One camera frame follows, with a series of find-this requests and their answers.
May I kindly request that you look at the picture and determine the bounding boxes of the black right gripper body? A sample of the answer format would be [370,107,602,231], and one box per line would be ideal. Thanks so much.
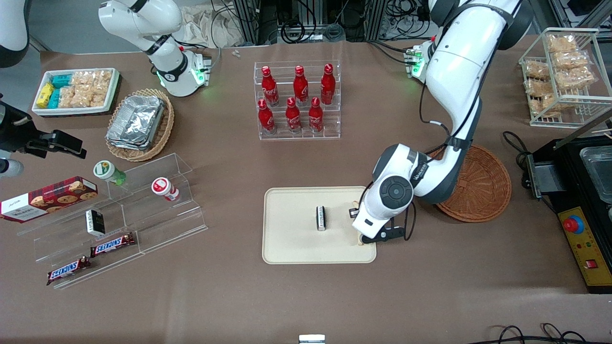
[0,103,36,153]

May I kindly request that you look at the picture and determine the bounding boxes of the white snack tray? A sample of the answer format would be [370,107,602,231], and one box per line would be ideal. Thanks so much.
[32,68,120,117]

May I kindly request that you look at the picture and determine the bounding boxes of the beige plastic tray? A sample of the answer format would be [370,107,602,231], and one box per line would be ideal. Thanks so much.
[262,186,377,264]

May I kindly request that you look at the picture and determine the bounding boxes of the light wicker basket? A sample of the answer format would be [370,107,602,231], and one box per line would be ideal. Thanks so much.
[105,88,175,162]

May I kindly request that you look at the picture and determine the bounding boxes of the brown wicker basket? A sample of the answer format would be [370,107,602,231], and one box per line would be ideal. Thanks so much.
[428,143,512,223]

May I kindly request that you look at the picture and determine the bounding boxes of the green lid snack cup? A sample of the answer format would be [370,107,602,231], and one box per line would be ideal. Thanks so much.
[93,160,127,186]

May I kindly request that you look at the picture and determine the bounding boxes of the yellow snack pack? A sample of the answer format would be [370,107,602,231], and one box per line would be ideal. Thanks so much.
[36,84,54,108]

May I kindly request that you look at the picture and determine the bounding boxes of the red tartan cookie box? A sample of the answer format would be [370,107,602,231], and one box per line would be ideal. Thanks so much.
[0,176,98,224]

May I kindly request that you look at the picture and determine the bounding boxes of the stacked aluminium foil trays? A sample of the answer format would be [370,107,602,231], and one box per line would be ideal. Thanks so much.
[106,95,165,151]

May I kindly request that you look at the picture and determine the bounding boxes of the clear acrylic bottle rack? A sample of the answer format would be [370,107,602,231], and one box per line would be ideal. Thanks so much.
[253,60,341,140]

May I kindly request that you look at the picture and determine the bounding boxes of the red cola bottle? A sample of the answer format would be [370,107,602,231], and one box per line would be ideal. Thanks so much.
[308,97,324,133]
[320,64,336,106]
[261,66,280,107]
[285,97,302,134]
[293,65,309,107]
[258,99,276,135]

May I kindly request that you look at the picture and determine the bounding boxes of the red lid snack cup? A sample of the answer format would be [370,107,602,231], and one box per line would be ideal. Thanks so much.
[152,177,181,202]

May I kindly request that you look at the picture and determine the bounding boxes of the Snickers chocolate bar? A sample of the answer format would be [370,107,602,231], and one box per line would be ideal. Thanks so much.
[90,232,136,258]
[46,256,91,286]

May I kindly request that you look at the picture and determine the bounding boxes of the clear acrylic stepped display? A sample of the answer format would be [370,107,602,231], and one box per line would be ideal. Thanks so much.
[17,153,208,290]

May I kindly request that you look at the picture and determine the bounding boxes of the crumpled beige sheet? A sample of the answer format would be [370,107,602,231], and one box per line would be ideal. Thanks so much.
[183,4,242,47]

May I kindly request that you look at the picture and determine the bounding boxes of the red emergency stop button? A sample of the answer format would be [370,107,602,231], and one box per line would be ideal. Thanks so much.
[563,215,585,235]

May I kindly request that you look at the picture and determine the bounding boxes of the black countertop appliance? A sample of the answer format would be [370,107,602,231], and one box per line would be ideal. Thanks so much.
[526,136,612,211]

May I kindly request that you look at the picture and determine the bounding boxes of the yellow black control box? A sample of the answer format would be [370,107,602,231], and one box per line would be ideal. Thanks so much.
[558,206,612,294]

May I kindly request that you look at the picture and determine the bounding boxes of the metal equipment rack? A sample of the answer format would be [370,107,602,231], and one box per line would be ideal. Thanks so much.
[233,0,433,46]

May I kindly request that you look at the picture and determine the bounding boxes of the clear plastic container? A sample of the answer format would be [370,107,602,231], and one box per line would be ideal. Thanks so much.
[579,146,612,204]

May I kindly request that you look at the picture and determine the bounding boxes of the grey metal bar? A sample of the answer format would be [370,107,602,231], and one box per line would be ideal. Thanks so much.
[555,111,612,150]

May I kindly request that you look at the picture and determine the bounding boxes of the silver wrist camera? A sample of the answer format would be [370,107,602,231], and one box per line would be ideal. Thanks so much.
[0,159,23,178]

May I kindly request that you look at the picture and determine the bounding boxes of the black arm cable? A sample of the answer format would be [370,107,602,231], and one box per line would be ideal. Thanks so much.
[419,72,483,161]

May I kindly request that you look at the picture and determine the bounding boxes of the black appliance cable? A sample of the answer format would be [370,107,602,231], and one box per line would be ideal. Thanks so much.
[502,130,534,189]

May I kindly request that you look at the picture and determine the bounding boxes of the black floor cables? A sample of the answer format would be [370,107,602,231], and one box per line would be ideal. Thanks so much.
[471,323,591,344]

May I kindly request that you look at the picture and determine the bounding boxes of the white wire basket rack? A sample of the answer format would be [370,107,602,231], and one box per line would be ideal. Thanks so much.
[519,27,612,129]

